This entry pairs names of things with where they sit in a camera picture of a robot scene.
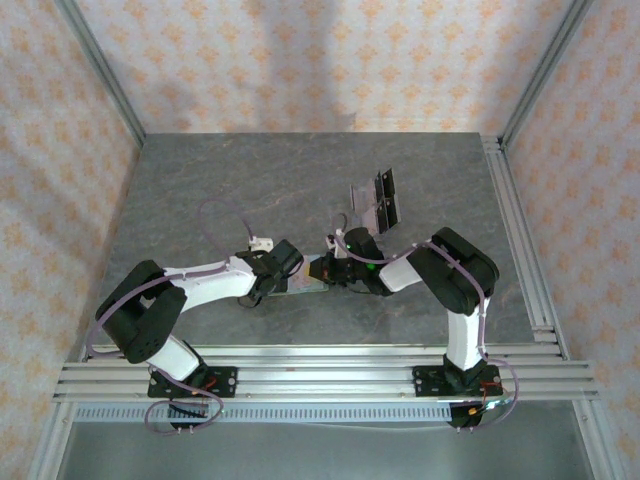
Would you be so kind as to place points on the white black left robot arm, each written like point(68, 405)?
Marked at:
point(210, 285)

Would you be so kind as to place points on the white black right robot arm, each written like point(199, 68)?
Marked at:
point(465, 330)

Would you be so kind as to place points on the clear acrylic card stand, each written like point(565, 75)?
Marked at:
point(362, 197)

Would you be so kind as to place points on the black left controller box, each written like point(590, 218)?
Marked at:
point(190, 413)

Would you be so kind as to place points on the black controller box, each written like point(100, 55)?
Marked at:
point(465, 418)
point(190, 413)

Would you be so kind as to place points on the black right controller box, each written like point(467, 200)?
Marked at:
point(465, 418)

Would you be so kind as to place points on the narrow aluminium table edge rail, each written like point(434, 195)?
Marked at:
point(325, 352)

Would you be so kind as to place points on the wide aluminium mounting rail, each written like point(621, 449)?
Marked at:
point(325, 386)

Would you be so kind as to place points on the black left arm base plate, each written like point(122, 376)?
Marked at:
point(225, 376)

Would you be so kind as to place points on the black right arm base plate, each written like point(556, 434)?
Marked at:
point(425, 381)

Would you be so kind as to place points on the aluminium side rail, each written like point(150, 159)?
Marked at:
point(525, 260)

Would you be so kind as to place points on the aluminium frame post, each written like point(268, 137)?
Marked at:
point(99, 65)
point(546, 65)

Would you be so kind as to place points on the aluminium frame leg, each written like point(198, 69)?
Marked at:
point(52, 445)
point(595, 445)

